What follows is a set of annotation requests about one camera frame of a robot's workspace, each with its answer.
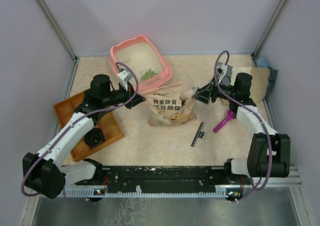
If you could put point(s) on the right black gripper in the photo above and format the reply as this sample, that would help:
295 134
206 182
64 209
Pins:
204 97

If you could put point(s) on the pink litter box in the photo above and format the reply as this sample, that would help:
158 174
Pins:
139 54

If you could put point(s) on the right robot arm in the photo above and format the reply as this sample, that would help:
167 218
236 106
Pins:
269 153

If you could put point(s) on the blue cloth in corner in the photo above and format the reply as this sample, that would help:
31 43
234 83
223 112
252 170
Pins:
262 62

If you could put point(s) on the purple plastic scoop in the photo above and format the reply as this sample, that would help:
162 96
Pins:
223 122

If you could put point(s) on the green litter pellets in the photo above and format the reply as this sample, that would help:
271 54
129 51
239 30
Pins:
147 74

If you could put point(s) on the black part front tray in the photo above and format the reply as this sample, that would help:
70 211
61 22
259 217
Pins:
94 138

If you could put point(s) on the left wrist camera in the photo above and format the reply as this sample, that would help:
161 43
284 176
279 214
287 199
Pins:
124 77

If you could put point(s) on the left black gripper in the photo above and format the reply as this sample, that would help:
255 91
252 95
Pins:
130 93

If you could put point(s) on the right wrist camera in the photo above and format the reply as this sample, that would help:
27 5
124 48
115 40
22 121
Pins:
222 70

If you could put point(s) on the beige cat litter bag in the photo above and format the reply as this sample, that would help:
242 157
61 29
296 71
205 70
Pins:
170 105

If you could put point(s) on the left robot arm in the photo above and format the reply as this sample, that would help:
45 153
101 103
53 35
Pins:
44 172

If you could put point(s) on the orange compartment tray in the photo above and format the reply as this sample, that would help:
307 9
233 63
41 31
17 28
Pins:
109 125

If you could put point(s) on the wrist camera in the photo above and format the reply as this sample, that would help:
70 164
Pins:
222 70
124 77

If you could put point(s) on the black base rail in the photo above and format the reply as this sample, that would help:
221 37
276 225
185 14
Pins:
164 179

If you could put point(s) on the grey beige folded cloth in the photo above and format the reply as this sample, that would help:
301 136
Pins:
262 84

